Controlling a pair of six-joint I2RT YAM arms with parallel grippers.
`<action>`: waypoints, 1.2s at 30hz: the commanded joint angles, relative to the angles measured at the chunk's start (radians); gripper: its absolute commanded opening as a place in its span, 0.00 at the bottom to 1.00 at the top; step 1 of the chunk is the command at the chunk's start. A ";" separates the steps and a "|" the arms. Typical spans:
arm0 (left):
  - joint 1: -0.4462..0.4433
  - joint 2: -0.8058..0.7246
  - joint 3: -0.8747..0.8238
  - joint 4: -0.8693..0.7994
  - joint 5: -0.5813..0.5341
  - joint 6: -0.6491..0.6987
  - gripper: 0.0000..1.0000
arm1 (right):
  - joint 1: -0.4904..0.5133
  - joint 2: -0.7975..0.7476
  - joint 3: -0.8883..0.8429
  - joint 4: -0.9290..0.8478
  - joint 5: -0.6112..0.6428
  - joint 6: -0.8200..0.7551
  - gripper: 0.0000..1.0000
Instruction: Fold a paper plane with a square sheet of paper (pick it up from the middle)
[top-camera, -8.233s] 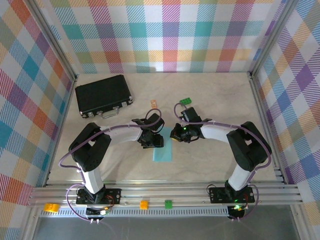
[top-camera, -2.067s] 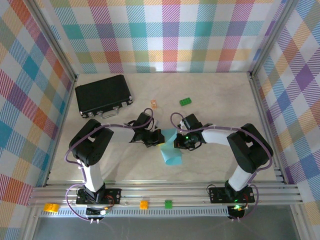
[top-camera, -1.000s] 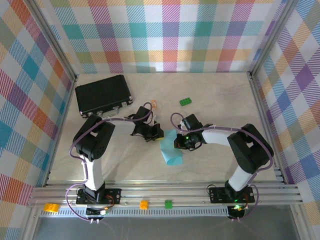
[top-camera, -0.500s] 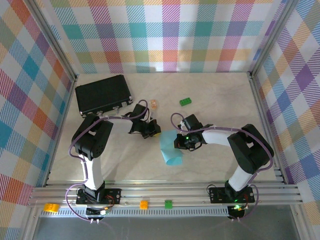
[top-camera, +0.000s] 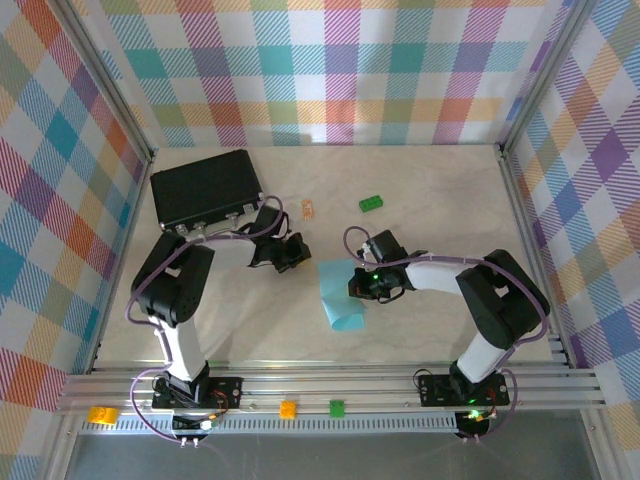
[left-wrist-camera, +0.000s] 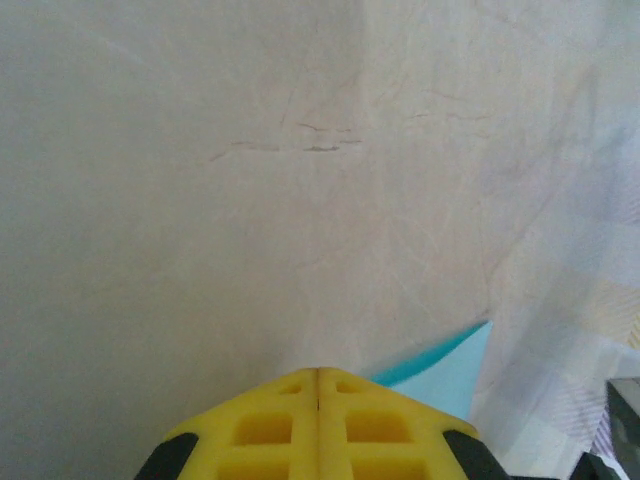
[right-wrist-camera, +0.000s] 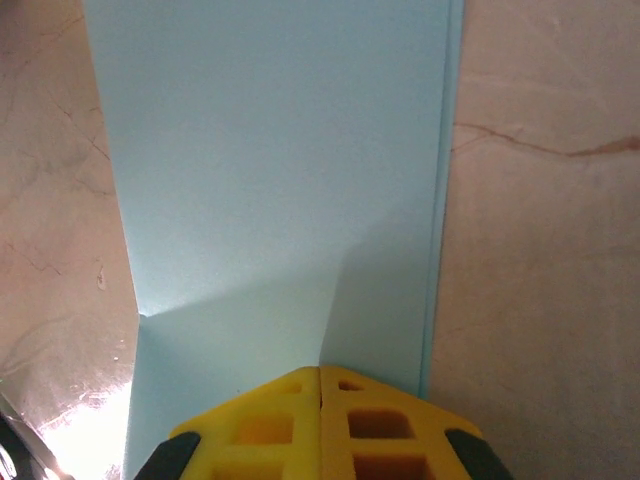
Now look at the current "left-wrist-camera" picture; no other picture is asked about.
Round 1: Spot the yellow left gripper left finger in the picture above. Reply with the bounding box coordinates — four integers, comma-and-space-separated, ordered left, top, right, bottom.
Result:
133, 368, 320, 480

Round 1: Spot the light blue paper sheet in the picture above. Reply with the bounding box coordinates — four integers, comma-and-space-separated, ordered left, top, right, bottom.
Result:
360, 319, 496, 421

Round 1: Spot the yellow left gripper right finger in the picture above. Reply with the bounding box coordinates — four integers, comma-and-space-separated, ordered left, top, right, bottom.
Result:
318, 368, 509, 480

